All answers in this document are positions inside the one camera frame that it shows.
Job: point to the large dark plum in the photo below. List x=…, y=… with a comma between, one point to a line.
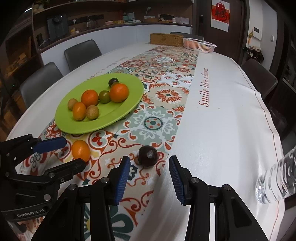
x=147, y=156

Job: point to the woven basket box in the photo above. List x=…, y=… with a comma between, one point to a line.
x=166, y=39

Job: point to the small dark plum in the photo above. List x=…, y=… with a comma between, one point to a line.
x=112, y=81

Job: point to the small orange tangerine back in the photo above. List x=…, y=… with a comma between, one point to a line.
x=79, y=111

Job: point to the dark chair near left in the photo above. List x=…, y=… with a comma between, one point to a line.
x=39, y=82

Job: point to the tan longan front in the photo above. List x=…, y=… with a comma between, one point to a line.
x=92, y=112

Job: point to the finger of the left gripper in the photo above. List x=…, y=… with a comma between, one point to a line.
x=20, y=148
x=60, y=170

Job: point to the green tomato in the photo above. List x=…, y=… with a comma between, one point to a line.
x=104, y=97

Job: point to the dark chair right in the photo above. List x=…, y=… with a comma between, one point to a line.
x=262, y=79

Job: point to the dark chair far left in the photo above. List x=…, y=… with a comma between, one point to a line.
x=81, y=53

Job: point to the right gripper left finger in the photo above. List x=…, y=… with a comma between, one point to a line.
x=107, y=191

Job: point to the tan longan back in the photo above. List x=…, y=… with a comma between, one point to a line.
x=71, y=103

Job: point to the clear plastic fruit container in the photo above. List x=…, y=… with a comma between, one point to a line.
x=199, y=45

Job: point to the dark wooden door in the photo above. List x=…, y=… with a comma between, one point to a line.
x=228, y=43

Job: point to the white tablecloth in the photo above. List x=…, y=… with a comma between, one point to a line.
x=226, y=136

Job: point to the clear water bottle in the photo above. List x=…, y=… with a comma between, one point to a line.
x=278, y=182

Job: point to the tan longan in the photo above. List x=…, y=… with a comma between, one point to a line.
x=71, y=103
x=92, y=112

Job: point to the black coffee machine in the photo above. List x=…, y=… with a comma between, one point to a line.
x=58, y=27

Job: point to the patterned table runner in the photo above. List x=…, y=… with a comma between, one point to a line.
x=167, y=74

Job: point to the dark chair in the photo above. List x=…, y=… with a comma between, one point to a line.
x=81, y=53
x=262, y=79
x=39, y=82

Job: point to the green plate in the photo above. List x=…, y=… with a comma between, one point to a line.
x=109, y=113

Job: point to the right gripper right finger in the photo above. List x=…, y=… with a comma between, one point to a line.
x=194, y=192

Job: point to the dark chair table end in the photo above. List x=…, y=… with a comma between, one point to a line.
x=186, y=35

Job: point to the red door poster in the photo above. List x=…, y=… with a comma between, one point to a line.
x=220, y=15

